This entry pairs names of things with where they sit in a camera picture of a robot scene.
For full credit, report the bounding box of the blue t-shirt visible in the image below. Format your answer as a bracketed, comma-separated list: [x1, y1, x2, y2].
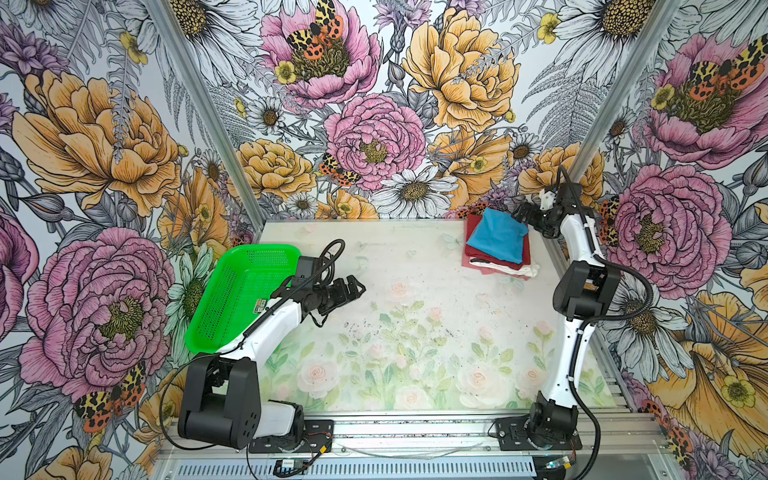
[464, 209, 531, 265]

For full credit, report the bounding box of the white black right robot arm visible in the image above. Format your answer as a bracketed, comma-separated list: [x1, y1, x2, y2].
[515, 181, 620, 449]

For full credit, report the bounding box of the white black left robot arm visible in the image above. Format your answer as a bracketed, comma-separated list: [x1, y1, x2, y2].
[177, 253, 366, 450]

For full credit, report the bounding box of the basket sticker label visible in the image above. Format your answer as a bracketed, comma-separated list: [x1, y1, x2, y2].
[253, 299, 268, 314]

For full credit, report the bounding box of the green plastic basket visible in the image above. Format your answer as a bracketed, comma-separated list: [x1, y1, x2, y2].
[185, 244, 300, 354]

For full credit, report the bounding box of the white folded t-shirt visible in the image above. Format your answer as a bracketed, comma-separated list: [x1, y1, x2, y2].
[469, 258, 540, 279]

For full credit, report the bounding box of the pink folded t-shirt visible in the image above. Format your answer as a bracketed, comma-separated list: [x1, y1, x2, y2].
[462, 255, 522, 275]

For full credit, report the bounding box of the dark red folded t-shirt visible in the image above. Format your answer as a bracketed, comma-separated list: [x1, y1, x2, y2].
[464, 210, 533, 276]

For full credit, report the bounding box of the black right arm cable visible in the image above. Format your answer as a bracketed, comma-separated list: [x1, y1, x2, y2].
[555, 164, 655, 480]

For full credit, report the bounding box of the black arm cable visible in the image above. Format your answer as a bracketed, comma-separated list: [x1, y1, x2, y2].
[555, 164, 655, 480]
[157, 238, 347, 451]

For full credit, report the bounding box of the aluminium left corner post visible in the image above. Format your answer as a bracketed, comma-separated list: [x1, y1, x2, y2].
[147, 1, 267, 242]

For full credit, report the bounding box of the aluminium corner post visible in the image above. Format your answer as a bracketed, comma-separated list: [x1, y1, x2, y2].
[544, 0, 668, 228]
[147, 1, 267, 242]

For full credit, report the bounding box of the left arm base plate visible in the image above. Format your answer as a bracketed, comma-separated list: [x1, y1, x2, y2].
[248, 419, 335, 454]

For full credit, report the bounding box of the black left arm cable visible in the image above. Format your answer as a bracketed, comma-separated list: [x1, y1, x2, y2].
[157, 238, 347, 451]

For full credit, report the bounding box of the aluminium right corner post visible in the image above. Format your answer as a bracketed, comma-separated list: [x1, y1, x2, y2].
[544, 0, 668, 228]

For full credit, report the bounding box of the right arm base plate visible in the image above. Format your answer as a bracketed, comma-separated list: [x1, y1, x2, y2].
[487, 416, 583, 451]

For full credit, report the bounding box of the aluminium front base frame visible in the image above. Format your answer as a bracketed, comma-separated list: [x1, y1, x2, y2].
[152, 409, 685, 479]

